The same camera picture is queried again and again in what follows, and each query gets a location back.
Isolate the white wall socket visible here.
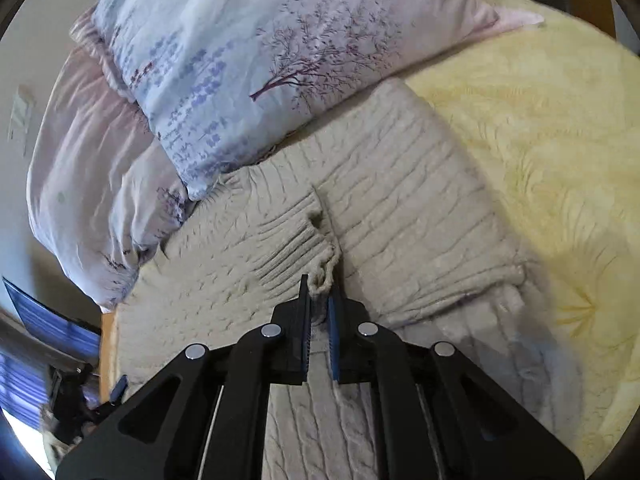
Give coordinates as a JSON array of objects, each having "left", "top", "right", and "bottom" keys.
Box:
[{"left": 6, "top": 84, "right": 36, "bottom": 157}]

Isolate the window with blue light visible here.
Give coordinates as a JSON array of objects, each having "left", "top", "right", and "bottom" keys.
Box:
[{"left": 1, "top": 280, "right": 102, "bottom": 430}]

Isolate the blue floral right pillow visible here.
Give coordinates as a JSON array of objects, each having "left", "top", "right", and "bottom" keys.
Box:
[{"left": 91, "top": 0, "right": 541, "bottom": 200}]

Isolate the beige cable-knit sweater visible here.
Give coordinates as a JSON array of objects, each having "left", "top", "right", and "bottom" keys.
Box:
[{"left": 113, "top": 77, "right": 582, "bottom": 480}]

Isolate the yellow patterned bed sheet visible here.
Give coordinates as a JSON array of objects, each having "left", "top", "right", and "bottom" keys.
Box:
[{"left": 407, "top": 0, "right": 639, "bottom": 474}]

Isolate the pink floral left pillow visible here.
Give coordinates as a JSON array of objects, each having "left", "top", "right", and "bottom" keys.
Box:
[{"left": 26, "top": 11, "right": 193, "bottom": 312}]

